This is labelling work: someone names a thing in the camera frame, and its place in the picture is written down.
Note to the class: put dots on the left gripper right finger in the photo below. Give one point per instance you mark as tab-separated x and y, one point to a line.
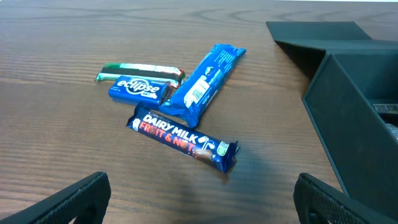
319	203

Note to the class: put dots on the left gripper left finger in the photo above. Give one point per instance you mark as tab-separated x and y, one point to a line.
85	201

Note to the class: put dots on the black box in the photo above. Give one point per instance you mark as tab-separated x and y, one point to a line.
349	73

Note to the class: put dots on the blue cookie pack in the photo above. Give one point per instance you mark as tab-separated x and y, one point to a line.
190	100

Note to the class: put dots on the dairy milk chocolate bar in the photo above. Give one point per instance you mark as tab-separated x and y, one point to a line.
217	153

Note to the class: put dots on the blue eclipse mints box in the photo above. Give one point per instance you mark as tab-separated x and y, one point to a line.
132	91

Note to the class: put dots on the green white candy bar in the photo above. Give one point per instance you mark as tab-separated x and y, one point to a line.
171	75

